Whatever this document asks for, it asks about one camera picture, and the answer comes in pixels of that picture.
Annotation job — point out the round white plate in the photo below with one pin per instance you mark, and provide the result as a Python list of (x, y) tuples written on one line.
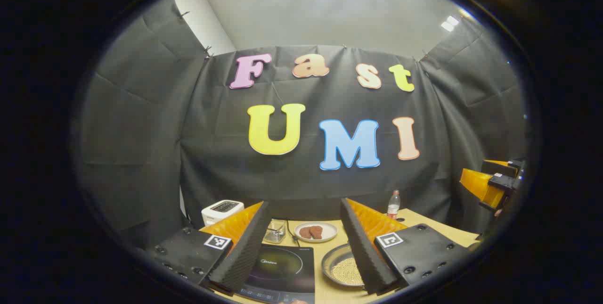
[(330, 231)]

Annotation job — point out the black induction cooktop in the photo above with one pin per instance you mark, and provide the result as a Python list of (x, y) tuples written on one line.
[(282, 266)]

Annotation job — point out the white toaster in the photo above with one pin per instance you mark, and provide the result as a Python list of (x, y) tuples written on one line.
[(221, 210)]

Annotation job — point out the plastic water bottle red label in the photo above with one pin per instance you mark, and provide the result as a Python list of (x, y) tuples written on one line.
[(393, 207)]

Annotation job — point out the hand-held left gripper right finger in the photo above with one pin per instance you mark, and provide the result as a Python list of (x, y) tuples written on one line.
[(360, 252)]

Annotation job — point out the pile of yellow soybeans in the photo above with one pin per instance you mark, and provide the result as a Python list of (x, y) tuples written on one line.
[(347, 272)]

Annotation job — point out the red meat steak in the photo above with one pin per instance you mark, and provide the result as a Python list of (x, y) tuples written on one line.
[(316, 232), (305, 233)]

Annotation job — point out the small ceiling light panel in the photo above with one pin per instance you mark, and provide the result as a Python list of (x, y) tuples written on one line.
[(450, 23)]

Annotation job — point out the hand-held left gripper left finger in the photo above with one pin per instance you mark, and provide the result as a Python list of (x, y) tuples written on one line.
[(245, 252)]

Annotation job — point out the black backdrop cloth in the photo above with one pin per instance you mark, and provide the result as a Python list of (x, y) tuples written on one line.
[(212, 153)]

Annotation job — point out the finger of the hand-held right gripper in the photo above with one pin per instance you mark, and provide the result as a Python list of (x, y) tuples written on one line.
[(478, 186), (501, 168)]

